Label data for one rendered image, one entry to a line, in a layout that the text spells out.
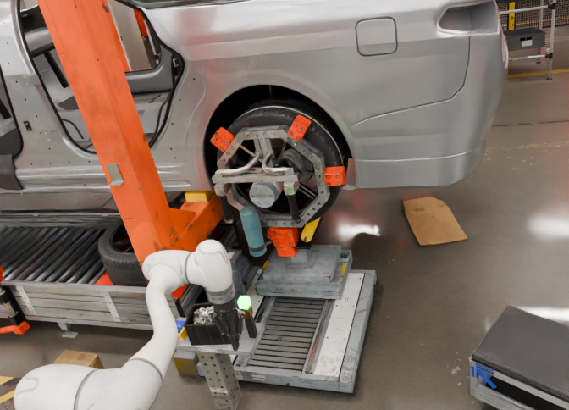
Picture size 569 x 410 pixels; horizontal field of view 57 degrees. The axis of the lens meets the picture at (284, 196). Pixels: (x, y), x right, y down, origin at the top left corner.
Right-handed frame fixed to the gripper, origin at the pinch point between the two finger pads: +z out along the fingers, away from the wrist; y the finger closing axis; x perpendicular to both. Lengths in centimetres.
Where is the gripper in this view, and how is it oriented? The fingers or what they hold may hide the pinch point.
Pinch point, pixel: (234, 340)
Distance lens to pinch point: 189.1
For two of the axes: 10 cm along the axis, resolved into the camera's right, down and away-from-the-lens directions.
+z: 1.5, 8.5, 5.0
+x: 1.8, -5.2, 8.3
